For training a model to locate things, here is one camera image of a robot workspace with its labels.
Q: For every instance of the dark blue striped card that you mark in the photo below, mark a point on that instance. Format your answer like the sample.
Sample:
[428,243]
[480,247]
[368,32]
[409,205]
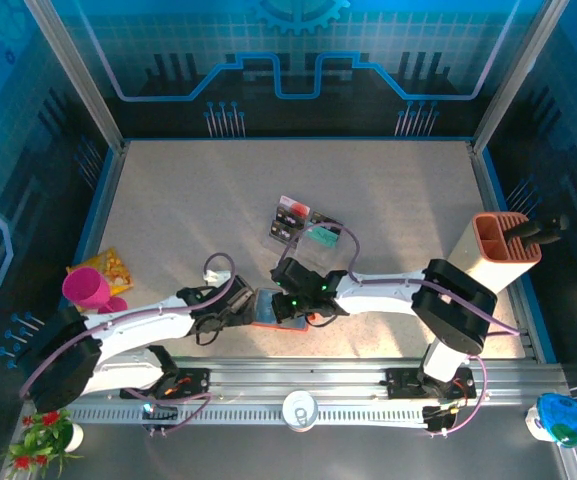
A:
[267,307]

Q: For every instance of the orange leather card holder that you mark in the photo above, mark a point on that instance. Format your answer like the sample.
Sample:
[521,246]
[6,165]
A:
[293,327]

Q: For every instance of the clear acrylic card stand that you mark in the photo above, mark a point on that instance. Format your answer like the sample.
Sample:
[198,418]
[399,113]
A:
[318,255]

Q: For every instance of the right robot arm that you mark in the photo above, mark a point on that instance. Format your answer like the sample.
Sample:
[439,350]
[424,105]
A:
[383,300]

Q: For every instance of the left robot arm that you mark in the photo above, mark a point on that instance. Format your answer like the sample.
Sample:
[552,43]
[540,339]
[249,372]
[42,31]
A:
[138,332]

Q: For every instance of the teal card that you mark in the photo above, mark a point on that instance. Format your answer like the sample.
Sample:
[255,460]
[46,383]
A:
[324,236]

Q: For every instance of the black VIP card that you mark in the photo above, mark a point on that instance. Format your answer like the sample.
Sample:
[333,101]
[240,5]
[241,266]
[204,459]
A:
[325,218]
[288,218]
[280,231]

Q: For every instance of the red card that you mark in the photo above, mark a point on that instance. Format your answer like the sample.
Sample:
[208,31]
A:
[293,204]

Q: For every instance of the beige orange utensil holder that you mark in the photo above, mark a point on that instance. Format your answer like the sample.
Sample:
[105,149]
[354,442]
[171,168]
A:
[478,255]

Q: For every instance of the yellow snack bag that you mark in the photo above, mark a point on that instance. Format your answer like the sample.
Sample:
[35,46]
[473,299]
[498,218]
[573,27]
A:
[115,265]

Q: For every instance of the pink plastic goblet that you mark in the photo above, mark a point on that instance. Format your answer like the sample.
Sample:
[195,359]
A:
[85,290]

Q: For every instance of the potted plant with red flowers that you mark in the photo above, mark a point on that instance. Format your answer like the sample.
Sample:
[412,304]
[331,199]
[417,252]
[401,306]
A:
[43,440]

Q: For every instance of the black utensil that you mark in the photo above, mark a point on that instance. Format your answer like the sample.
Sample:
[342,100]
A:
[533,231]

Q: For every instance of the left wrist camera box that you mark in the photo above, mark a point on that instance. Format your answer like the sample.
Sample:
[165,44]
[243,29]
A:
[216,275]

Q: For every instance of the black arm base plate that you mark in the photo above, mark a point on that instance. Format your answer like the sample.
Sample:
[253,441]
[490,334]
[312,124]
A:
[403,382]
[195,382]

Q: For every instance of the aluminium mounting rail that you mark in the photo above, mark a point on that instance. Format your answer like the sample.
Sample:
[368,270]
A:
[318,380]

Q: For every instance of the aluminium frame post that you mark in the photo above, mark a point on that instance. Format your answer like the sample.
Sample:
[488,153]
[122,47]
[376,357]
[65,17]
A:
[75,75]
[513,75]

